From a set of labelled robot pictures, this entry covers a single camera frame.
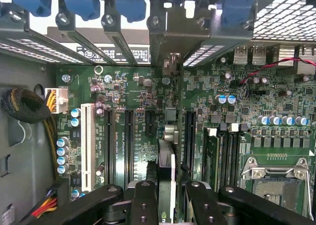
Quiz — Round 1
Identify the yellow wire bundle white plug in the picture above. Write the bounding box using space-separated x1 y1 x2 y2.
1 87 69 184

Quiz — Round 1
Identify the white expansion slot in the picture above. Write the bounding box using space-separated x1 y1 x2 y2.
80 103 96 192

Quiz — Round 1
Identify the open black PC case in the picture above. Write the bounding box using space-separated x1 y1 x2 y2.
0 0 316 225

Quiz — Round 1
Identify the coloured power wire bundle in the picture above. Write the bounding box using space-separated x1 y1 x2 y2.
29 187 59 220

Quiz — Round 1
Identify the red and black wire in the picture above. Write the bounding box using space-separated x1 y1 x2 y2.
238 57 316 85

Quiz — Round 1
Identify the short black expansion slot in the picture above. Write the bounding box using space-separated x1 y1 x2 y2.
145 110 156 134

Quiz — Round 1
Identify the CPU socket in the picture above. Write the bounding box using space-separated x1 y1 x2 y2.
240 156 314 225

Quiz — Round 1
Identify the green motherboard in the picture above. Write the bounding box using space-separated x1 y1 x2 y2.
55 44 316 225

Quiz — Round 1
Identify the metal slot cover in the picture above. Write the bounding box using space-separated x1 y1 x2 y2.
184 9 255 68
0 11 83 64
55 11 117 66
101 12 139 67

